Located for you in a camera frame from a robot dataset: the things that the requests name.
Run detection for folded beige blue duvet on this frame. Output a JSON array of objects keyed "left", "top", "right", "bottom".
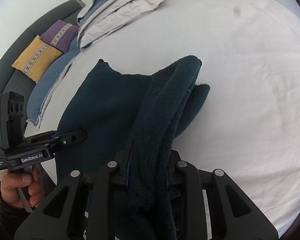
[{"left": 77, "top": 0, "right": 164, "bottom": 50}]

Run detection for dark green knit sweater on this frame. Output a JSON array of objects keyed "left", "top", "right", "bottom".
[{"left": 55, "top": 55, "right": 210, "bottom": 239}]

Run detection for dark grey headboard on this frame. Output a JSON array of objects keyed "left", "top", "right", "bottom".
[{"left": 0, "top": 0, "right": 87, "bottom": 128}]

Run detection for blue pillow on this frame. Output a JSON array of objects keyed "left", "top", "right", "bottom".
[{"left": 26, "top": 36, "right": 80, "bottom": 129}]

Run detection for person's left hand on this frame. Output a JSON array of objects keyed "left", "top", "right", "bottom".
[{"left": 0, "top": 166, "right": 45, "bottom": 209}]

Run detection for purple patterned cushion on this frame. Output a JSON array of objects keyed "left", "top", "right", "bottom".
[{"left": 40, "top": 20, "right": 79, "bottom": 54}]

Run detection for yellow patterned cushion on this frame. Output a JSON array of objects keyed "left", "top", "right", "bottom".
[{"left": 12, "top": 35, "right": 63, "bottom": 83}]

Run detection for white bed sheet mattress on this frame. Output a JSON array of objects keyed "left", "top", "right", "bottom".
[{"left": 26, "top": 0, "right": 300, "bottom": 237}]

